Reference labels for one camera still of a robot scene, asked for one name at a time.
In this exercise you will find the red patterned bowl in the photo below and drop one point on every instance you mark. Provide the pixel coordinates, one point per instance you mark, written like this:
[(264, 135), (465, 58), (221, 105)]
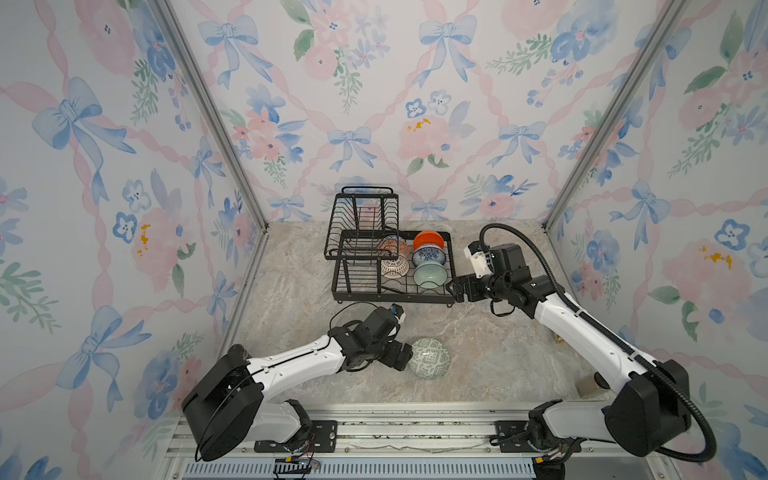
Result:
[(394, 244)]

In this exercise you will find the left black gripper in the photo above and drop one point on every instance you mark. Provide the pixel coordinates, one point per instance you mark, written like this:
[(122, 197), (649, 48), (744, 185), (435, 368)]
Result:
[(393, 360)]

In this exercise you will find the white patterned bowl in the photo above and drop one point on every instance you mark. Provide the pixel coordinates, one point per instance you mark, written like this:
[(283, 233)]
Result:
[(395, 268)]

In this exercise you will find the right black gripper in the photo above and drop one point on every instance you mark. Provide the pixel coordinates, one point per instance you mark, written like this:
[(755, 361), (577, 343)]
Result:
[(470, 282)]

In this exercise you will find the right aluminium corner post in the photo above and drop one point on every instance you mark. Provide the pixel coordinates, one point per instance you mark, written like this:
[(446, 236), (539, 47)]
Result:
[(641, 66)]

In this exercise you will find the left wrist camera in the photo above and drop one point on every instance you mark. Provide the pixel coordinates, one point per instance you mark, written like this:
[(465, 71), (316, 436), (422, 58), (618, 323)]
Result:
[(398, 312)]

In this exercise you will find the left aluminium corner post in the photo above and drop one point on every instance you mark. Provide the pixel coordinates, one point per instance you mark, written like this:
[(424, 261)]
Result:
[(172, 29)]

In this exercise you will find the black wire dish rack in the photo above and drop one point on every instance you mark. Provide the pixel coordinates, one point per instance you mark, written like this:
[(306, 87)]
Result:
[(361, 216)]

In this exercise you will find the blue floral bowl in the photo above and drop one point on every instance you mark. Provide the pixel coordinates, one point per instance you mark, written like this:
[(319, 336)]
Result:
[(428, 254)]

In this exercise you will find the black-lidded jar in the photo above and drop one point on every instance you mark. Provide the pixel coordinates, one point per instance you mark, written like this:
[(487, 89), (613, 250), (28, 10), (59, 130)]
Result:
[(590, 387)]

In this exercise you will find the pale green bowl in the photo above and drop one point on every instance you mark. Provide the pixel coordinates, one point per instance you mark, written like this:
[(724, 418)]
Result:
[(430, 276)]

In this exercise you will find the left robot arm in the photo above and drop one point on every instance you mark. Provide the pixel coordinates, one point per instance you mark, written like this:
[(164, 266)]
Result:
[(234, 401)]

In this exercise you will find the aluminium corner post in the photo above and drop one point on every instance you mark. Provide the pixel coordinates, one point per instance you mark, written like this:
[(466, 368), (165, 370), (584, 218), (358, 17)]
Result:
[(641, 66), (172, 29)]

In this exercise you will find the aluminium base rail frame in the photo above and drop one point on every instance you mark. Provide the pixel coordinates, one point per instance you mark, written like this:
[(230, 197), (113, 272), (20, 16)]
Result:
[(409, 441)]

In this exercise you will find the orange bowl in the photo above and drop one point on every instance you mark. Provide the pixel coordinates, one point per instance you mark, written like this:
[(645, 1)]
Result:
[(428, 237)]

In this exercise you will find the green patterned bowl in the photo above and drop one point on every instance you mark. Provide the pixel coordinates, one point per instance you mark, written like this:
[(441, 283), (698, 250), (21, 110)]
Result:
[(430, 360)]

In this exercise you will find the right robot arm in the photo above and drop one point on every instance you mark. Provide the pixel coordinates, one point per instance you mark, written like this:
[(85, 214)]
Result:
[(645, 413)]

